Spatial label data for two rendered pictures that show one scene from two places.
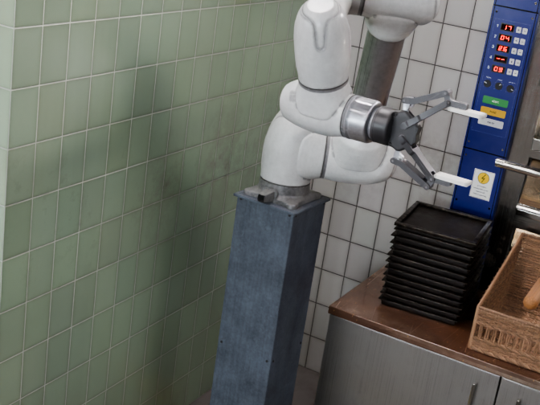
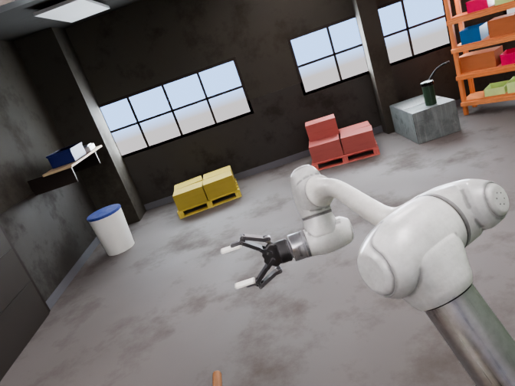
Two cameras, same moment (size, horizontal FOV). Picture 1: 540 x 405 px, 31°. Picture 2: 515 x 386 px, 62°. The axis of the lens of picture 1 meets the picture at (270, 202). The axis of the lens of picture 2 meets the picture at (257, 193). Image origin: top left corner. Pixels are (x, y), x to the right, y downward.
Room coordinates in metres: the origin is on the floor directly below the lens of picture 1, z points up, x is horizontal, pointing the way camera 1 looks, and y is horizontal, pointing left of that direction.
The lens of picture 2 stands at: (3.04, -0.77, 2.12)
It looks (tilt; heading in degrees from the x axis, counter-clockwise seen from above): 18 degrees down; 155
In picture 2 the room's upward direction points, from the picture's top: 20 degrees counter-clockwise
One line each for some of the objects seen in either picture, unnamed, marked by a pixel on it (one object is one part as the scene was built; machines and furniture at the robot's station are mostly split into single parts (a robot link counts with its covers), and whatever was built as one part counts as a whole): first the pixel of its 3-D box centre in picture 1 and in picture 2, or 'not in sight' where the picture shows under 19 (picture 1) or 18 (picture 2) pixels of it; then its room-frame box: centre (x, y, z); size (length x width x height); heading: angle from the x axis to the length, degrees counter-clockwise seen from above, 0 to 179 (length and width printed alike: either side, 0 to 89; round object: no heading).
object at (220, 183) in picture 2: not in sight; (206, 191); (-3.61, 1.48, 0.20); 1.13 x 0.84 x 0.39; 61
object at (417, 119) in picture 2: not in sight; (425, 99); (-1.68, 4.76, 0.49); 1.03 x 0.84 x 0.99; 151
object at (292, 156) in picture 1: (294, 144); not in sight; (2.81, -0.05, 1.17); 0.18 x 0.16 x 0.22; 91
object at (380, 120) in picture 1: (397, 128); (277, 253); (1.89, -0.23, 1.49); 0.09 x 0.07 x 0.08; 62
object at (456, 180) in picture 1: (452, 179); (244, 282); (1.82, -0.35, 1.42); 0.07 x 0.03 x 0.01; 62
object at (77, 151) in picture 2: not in sight; (67, 155); (-3.48, -0.26, 1.59); 0.47 x 0.35 x 0.18; 151
